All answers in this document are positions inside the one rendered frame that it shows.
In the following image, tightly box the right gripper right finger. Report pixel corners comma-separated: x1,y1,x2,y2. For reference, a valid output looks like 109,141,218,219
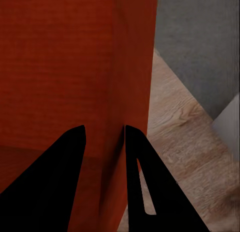
125,125,210,232

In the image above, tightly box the storage box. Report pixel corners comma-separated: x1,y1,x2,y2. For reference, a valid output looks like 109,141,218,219
0,0,158,232

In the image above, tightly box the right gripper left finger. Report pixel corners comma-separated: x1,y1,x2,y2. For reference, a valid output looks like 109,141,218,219
0,125,86,232

